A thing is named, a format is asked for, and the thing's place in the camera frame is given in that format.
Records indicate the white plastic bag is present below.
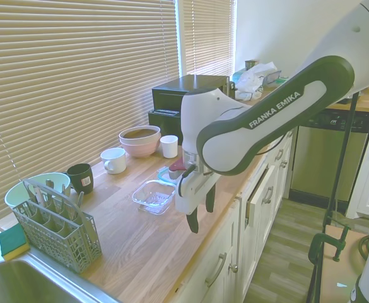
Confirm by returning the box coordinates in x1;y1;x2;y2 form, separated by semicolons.
234;62;278;100

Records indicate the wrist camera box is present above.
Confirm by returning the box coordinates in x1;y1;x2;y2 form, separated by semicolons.
167;158;189;182

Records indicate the green cable coil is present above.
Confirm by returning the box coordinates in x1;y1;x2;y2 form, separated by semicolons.
358;232;369;263

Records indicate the black coffee machine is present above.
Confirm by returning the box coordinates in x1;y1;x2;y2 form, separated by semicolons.
148;74;231;146

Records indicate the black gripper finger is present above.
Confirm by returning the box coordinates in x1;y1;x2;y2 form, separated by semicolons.
185;205;201;234
204;184;218;213

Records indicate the white base cabinet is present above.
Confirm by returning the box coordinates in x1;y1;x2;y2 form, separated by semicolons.
171;126;298;303

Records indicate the metal cabinet door handle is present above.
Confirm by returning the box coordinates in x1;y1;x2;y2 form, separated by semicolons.
262;186;274;206

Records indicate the grey plastic cutlery basket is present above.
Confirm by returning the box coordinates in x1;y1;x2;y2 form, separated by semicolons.
12;178;103;274

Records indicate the stainless steel sink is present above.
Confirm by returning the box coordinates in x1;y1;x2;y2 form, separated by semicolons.
0;252;122;303

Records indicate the clear lid with teal rim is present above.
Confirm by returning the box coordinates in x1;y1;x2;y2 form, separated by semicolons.
156;167;179;186

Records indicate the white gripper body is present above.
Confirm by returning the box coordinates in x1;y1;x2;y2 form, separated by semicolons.
175;172;219;215

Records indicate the green and yellow sponge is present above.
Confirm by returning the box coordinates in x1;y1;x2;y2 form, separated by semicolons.
0;224;31;262

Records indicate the dark green clamp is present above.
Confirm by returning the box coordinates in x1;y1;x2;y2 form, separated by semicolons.
308;222;351;264

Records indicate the white utensil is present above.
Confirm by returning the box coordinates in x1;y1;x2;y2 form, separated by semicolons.
28;184;47;206

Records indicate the metal drawer handle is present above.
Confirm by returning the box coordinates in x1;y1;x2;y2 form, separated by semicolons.
205;252;228;288

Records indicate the narrow beige window blind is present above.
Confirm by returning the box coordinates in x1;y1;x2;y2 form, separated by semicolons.
181;0;237;77

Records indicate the mint green bowl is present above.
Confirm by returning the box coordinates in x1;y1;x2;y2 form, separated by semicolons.
4;172;72;211

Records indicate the black camera stand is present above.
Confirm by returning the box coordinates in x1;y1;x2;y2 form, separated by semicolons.
305;90;361;303

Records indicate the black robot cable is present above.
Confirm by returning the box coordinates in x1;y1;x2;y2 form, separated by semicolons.
255;129;295;156

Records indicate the pink bowl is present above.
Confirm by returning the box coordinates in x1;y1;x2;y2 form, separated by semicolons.
120;138;161;159

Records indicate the tall white mug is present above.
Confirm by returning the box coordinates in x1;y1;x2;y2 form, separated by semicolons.
160;134;179;159

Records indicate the wide white mug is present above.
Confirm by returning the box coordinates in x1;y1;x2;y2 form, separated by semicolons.
100;147;127;175

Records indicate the white cabinet with knob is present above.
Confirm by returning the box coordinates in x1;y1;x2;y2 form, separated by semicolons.
349;112;369;219

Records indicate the wide beige window blind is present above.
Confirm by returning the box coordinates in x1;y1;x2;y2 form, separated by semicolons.
0;0;180;203

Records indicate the stainless steel dishwasher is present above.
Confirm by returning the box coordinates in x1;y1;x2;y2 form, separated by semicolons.
290;110;369;203

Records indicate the black cup with label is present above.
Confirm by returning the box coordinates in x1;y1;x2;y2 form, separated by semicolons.
66;163;95;195

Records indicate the clear plastic container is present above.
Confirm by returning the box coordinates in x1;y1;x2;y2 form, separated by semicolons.
131;179;176;216

